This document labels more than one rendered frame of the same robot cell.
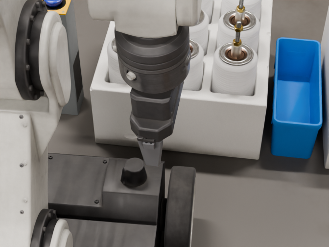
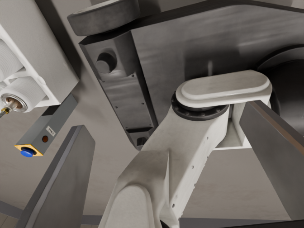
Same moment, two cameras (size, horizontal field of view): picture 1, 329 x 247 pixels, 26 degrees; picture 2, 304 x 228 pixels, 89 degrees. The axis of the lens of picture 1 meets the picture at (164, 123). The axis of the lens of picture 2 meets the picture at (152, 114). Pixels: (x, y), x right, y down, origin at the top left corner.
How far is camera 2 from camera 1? 0.94 m
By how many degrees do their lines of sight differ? 44
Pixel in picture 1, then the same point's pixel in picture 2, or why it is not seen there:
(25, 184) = (198, 153)
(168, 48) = not seen: outside the picture
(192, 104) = (17, 40)
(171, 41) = not seen: outside the picture
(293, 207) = not seen: outside the picture
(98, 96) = (60, 97)
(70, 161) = (113, 98)
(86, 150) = (86, 82)
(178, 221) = (121, 13)
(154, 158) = (284, 131)
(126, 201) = (125, 59)
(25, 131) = (178, 191)
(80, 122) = (73, 90)
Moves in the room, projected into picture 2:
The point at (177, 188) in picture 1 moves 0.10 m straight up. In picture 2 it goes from (97, 25) to (79, 38)
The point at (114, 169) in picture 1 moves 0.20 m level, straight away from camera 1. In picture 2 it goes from (108, 75) to (59, 96)
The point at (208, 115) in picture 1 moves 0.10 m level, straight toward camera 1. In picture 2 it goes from (15, 23) to (43, 13)
